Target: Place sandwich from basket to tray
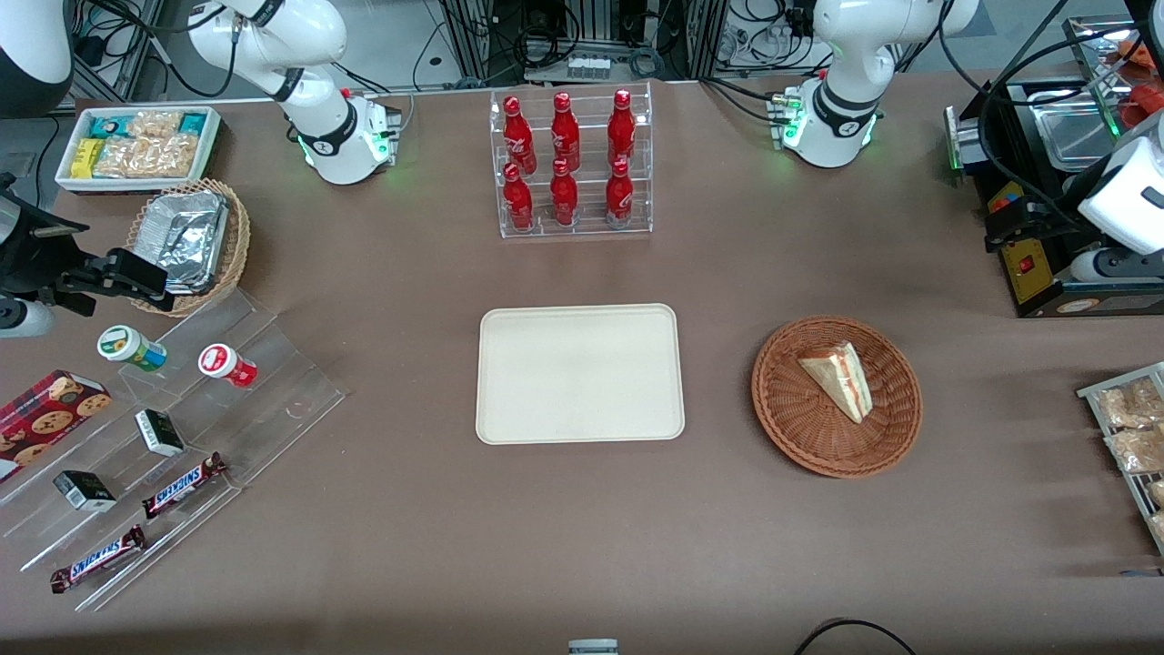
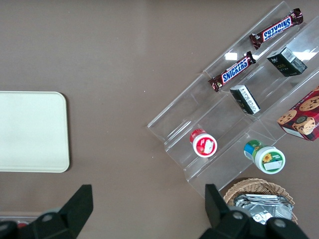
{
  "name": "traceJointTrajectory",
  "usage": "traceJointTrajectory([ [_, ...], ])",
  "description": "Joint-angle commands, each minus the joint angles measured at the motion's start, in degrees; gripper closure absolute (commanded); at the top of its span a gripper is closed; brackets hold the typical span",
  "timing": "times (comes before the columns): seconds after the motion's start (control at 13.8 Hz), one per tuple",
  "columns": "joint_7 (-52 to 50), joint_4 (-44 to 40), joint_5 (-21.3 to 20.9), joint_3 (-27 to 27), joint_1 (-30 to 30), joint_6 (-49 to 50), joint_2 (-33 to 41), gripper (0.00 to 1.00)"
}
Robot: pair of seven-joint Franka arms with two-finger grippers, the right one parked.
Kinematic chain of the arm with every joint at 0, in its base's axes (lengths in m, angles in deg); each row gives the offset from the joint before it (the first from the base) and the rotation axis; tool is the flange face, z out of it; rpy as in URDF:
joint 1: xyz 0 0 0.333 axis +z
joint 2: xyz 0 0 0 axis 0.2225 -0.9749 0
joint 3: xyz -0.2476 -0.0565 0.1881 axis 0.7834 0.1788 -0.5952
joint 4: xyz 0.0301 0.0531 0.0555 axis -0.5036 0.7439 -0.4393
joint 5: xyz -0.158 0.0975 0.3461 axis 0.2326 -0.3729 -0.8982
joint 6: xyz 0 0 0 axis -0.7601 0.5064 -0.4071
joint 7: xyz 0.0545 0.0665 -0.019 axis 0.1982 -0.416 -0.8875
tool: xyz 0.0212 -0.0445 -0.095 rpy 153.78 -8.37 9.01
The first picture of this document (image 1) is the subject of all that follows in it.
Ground triangular sandwich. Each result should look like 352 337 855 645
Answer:
798 341 875 425

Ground tan oval wicker basket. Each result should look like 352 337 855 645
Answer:
125 178 252 318

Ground brown round wicker basket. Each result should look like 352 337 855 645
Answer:
751 315 923 479

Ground cream rectangular tray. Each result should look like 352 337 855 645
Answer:
476 304 686 446

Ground black food warmer machine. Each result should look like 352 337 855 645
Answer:
944 14 1164 319

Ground green lid yogurt cup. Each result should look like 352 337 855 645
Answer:
96 325 169 373

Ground stacked foil containers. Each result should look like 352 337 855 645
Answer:
135 189 230 295

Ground red lid yogurt cup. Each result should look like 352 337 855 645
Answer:
197 343 258 389

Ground steel food pan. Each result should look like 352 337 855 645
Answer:
1032 91 1129 172

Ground white plastic snack bin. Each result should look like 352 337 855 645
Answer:
55 106 223 196

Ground large clear cracker packet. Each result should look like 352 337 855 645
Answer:
93 134 200 179

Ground small black box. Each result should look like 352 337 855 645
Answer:
52 469 118 513
134 408 186 458

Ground clear acrylic stepped display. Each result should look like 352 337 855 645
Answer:
0 286 349 613

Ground small clear cracker packet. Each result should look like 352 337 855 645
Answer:
127 110 185 140

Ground red cookie box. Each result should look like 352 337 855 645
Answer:
0 369 113 483

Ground red sausage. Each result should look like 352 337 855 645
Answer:
1128 80 1164 130

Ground Snickers chocolate bar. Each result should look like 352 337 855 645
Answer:
49 525 148 594
141 452 228 520

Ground clear pastry packet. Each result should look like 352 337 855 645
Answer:
1104 427 1164 475
1095 378 1164 429

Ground red soda bottle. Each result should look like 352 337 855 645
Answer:
605 157 636 227
550 92 582 172
502 164 536 232
607 88 637 168
549 159 580 227
503 96 538 174

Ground clear acrylic bottle rack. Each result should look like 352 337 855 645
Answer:
489 81 654 240

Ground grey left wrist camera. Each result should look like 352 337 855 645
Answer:
1070 247 1164 285

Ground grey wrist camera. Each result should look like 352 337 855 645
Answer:
1070 247 1164 285
0 298 56 340

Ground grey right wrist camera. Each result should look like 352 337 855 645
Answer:
0 298 56 340

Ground grey wire rack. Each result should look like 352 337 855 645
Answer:
1077 361 1164 556

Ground black cable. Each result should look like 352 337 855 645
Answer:
792 618 918 655

